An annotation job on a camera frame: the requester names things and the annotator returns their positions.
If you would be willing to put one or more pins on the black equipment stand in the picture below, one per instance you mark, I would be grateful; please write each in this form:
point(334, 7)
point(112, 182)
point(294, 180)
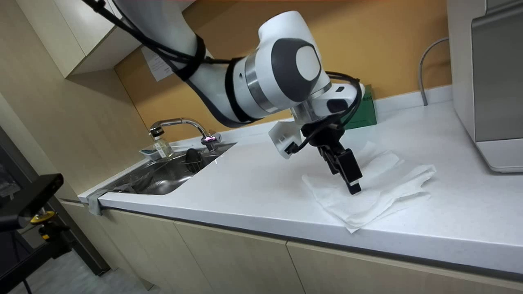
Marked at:
point(34, 193)

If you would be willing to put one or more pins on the beige wall cabinet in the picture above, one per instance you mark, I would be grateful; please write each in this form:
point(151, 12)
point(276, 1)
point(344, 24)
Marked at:
point(60, 33)

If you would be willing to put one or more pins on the yellow black clamp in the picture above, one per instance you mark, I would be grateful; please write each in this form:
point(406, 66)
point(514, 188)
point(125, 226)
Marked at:
point(42, 218)

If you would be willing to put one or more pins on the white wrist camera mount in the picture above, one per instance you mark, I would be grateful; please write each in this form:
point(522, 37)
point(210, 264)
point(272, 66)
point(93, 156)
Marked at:
point(285, 139)

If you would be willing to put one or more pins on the white cleaning cloth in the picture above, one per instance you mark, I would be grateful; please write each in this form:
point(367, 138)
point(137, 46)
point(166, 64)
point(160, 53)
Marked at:
point(382, 197)

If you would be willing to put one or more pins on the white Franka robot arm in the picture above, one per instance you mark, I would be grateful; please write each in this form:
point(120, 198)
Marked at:
point(272, 71)

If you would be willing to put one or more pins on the white paper note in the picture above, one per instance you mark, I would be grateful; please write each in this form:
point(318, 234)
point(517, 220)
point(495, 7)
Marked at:
point(156, 68)

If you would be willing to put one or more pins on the beige base cabinet door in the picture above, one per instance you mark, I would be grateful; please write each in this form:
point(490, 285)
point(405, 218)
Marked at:
point(403, 278)
point(240, 262)
point(137, 246)

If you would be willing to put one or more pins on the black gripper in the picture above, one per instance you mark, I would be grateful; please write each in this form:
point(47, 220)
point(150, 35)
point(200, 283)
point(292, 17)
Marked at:
point(325, 131)

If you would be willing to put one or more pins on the green tissue box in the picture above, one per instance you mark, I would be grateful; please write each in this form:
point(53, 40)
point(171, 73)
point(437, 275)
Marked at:
point(369, 115)

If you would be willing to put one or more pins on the white water dispenser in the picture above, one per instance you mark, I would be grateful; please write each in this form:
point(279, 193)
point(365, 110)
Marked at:
point(491, 82)

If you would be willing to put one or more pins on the stainless steel sink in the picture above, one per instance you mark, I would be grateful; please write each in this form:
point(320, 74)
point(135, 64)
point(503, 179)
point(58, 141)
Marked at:
point(158, 177)

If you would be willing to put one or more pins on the chrome faucet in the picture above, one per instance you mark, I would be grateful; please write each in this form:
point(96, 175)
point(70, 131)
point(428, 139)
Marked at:
point(181, 122)

